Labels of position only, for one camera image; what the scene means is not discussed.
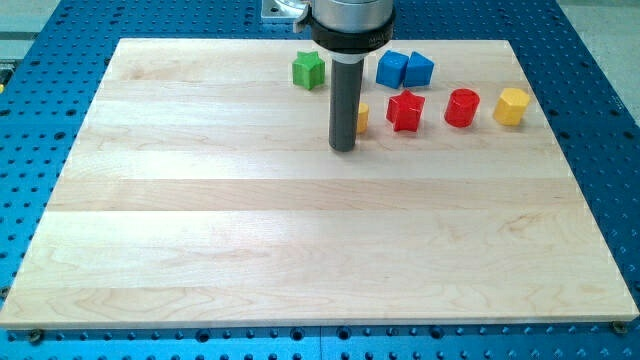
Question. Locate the yellow heart block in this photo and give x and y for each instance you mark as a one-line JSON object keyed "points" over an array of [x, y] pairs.
{"points": [[362, 118]]}

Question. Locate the right brass board stopper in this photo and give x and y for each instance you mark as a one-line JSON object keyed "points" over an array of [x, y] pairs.
{"points": [[618, 327]]}

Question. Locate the green star block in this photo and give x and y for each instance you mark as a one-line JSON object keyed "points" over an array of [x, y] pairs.
{"points": [[308, 70]]}

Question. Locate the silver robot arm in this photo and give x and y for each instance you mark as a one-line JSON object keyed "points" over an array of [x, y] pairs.
{"points": [[299, 24]]}

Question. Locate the silver mounting bracket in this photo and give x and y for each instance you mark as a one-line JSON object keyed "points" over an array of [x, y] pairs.
{"points": [[281, 10]]}

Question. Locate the brass board stopper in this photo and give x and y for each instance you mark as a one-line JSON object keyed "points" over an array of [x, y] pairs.
{"points": [[35, 336], [618, 327]]}

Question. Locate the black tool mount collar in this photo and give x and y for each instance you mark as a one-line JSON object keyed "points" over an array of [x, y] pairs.
{"points": [[350, 30]]}

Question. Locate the light wooden board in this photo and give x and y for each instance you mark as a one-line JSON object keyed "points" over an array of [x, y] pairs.
{"points": [[201, 191]]}

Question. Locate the blue cube block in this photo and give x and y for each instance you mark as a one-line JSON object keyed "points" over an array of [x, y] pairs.
{"points": [[391, 69]]}

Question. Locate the yellow hexagon block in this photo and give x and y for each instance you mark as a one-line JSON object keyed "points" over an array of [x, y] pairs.
{"points": [[511, 106]]}

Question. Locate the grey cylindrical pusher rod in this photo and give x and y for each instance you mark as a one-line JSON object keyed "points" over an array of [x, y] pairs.
{"points": [[346, 81]]}

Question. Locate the blue triangular block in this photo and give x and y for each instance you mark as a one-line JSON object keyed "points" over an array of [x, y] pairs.
{"points": [[419, 70]]}

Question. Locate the red cylinder block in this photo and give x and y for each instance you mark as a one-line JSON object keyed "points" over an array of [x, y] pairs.
{"points": [[461, 108]]}

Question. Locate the left brass board stopper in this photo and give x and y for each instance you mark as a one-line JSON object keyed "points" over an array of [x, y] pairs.
{"points": [[35, 336]]}

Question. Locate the red star block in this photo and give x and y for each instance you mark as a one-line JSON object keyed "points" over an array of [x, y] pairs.
{"points": [[404, 111]]}

